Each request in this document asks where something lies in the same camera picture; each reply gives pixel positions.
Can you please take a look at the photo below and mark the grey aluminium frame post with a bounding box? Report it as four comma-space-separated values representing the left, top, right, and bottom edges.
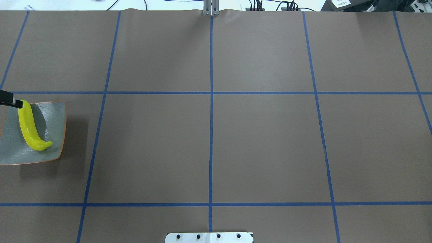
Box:
202, 0, 220, 17

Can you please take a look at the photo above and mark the white metal base plate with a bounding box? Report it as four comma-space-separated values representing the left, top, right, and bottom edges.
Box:
165, 232, 254, 243

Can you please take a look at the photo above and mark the square grey-blue plate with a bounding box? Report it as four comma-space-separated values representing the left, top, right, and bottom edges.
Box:
0, 101, 67, 166

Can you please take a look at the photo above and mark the greenish yellow banana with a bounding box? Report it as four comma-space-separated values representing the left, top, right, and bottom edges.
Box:
18, 100, 52, 151

